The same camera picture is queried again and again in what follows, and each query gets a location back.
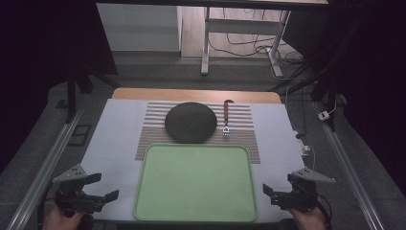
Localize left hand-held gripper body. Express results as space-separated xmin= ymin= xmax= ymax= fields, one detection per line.
xmin=52 ymin=163 xmax=107 ymax=219

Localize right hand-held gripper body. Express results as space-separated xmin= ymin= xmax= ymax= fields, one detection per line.
xmin=271 ymin=167 xmax=337 ymax=213

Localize person's left hand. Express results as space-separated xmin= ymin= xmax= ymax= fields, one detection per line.
xmin=42 ymin=205 xmax=86 ymax=230

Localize person's right hand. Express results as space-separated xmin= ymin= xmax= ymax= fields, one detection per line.
xmin=287 ymin=204 xmax=327 ymax=230

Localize white table sheet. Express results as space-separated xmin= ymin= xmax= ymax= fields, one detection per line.
xmin=79 ymin=98 xmax=306 ymax=223

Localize striped placemat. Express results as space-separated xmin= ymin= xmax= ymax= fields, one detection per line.
xmin=134 ymin=101 xmax=261 ymax=165

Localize green tray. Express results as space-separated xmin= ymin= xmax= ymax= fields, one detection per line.
xmin=133 ymin=143 xmax=259 ymax=223

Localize black stand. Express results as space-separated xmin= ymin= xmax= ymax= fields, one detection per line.
xmin=64 ymin=63 xmax=123 ymax=125

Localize black round plate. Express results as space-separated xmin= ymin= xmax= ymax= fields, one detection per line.
xmin=164 ymin=102 xmax=218 ymax=145

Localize white cabinet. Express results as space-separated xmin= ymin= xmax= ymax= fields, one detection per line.
xmin=96 ymin=3 xmax=183 ymax=53

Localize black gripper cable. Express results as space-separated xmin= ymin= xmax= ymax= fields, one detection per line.
xmin=317 ymin=192 xmax=333 ymax=230
xmin=36 ymin=195 xmax=57 ymax=230

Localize white plug with cable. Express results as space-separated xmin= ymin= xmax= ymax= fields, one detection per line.
xmin=292 ymin=129 xmax=317 ymax=171

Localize aluminium rail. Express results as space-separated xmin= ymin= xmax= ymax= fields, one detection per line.
xmin=6 ymin=107 xmax=84 ymax=230
xmin=314 ymin=101 xmax=386 ymax=230

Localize black floor cables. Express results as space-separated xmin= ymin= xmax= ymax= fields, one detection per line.
xmin=208 ymin=8 xmax=305 ymax=66

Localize white desk frame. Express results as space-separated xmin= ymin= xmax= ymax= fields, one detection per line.
xmin=200 ymin=6 xmax=292 ymax=78

